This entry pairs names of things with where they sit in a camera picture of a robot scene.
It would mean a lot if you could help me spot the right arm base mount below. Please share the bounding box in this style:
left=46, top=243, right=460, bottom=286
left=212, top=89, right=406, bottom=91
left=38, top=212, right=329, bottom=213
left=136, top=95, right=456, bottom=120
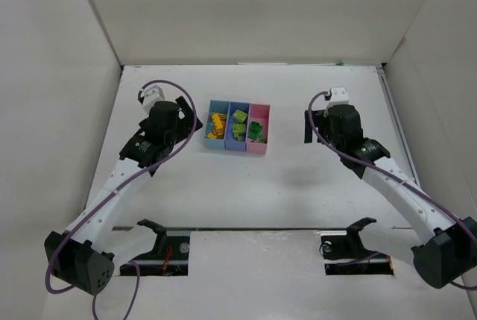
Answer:
left=319, top=217, right=394, bottom=276

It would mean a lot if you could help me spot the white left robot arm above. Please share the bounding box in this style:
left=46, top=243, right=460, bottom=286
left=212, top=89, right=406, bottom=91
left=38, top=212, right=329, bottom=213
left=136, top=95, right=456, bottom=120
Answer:
left=44, top=94, right=203, bottom=295

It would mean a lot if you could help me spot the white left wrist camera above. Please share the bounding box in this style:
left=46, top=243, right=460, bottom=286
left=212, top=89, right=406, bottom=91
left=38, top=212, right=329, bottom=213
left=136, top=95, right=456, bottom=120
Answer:
left=138, top=84, right=165, bottom=113

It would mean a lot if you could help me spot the yellow curved studded brick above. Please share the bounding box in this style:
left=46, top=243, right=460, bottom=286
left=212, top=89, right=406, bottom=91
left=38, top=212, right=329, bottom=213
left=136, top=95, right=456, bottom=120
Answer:
left=211, top=113, right=227, bottom=130

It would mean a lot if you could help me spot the purple blue container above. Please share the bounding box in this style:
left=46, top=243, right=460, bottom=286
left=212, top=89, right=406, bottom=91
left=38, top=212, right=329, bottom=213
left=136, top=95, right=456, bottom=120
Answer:
left=225, top=101, right=250, bottom=151

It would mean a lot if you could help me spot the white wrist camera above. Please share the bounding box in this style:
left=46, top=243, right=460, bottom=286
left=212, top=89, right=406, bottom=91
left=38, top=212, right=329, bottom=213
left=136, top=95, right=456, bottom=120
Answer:
left=324, top=87, right=350, bottom=116
left=138, top=84, right=165, bottom=113

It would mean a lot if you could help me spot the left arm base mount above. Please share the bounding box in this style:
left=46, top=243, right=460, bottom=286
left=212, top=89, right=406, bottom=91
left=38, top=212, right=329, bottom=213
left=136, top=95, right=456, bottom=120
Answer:
left=133, top=219, right=191, bottom=277

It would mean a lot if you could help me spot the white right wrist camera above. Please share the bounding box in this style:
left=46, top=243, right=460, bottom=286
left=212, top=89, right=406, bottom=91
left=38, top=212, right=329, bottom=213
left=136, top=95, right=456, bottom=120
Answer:
left=324, top=87, right=350, bottom=116

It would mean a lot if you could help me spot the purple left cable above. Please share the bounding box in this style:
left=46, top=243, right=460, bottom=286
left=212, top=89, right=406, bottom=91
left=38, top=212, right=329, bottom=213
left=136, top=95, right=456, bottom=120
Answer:
left=44, top=80, right=198, bottom=320

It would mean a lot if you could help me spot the dark green 2x2 brick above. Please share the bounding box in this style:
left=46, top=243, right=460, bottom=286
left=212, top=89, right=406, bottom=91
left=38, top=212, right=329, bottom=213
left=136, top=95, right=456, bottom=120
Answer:
left=249, top=122, right=263, bottom=132

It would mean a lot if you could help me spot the dark green plate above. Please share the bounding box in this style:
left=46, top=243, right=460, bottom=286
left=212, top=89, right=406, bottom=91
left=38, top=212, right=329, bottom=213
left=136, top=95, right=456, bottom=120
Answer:
left=248, top=130, right=261, bottom=141

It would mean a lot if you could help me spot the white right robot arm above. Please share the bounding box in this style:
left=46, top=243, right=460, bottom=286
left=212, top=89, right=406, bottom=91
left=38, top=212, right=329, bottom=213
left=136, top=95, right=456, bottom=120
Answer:
left=304, top=104, right=476, bottom=289

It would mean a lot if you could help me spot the pale green curved brick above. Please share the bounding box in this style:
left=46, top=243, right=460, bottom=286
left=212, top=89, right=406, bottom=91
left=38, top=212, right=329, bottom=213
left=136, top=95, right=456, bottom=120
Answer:
left=232, top=123, right=247, bottom=141

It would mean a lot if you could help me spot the pink container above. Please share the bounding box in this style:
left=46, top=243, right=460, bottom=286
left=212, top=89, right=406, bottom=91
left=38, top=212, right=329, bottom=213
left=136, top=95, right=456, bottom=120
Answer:
left=246, top=104, right=271, bottom=155

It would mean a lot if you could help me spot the yellow butterfly round brick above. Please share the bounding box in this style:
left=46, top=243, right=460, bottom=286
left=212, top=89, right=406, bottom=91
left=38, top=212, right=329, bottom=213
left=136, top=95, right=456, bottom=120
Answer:
left=212, top=129, right=225, bottom=139

